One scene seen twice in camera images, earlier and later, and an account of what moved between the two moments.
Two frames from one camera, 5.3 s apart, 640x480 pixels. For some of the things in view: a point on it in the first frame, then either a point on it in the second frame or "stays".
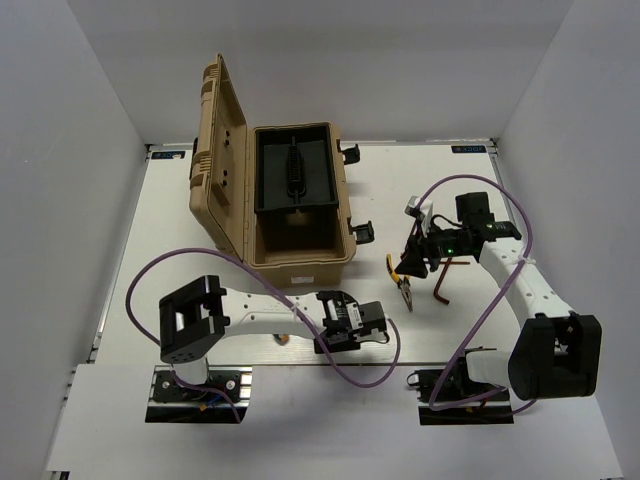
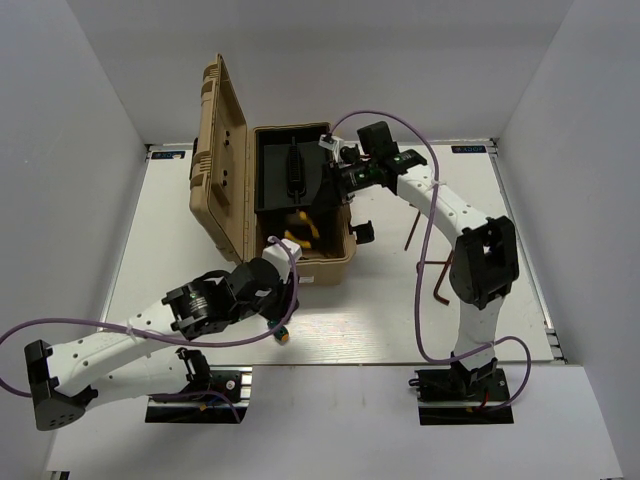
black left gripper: x=351 y=343 to x=286 y=300
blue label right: x=469 y=149 stays
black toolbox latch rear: x=351 y=155 stays
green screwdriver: x=283 y=341 stays
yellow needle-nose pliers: x=403 y=284 to x=314 y=230
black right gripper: x=413 y=259 to x=334 y=189
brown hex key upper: x=411 y=235 stays
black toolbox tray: x=294 y=168 stays
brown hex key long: x=436 y=290 stays
